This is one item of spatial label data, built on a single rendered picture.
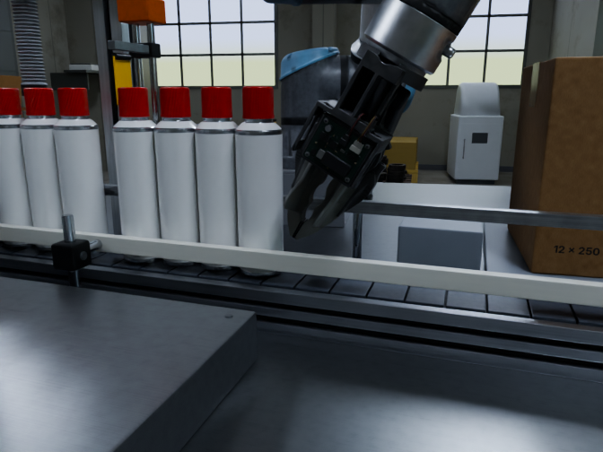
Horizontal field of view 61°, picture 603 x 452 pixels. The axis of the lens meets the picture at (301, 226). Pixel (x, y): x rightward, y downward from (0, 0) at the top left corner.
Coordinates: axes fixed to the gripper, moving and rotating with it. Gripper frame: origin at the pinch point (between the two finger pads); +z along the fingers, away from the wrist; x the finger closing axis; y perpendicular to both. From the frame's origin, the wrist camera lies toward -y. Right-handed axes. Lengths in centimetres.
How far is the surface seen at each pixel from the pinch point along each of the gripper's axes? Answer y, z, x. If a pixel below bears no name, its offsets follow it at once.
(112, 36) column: -11.8, -3.3, -38.6
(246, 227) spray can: 3.2, 2.5, -4.7
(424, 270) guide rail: 4.6, -5.1, 13.2
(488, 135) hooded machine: -619, 12, 47
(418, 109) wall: -729, 36, -49
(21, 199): 2.0, 17.8, -33.0
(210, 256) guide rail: 4.6, 7.1, -6.3
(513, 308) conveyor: 3.3, -6.4, 22.1
